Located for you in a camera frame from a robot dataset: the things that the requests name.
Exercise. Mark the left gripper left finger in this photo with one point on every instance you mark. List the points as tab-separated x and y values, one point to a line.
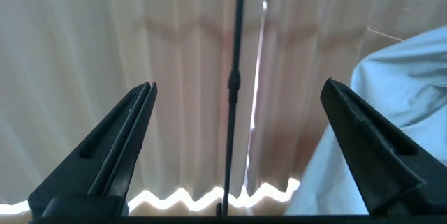
70	185

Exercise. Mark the pale grey shorts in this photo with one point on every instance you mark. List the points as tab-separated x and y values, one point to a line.
401	77

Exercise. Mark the black clothes rack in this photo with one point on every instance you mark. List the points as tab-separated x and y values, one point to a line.
234	84

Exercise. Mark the beige curtain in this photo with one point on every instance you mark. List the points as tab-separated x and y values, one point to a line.
104	77

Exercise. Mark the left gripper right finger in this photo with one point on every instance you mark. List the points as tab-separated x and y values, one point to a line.
384	168

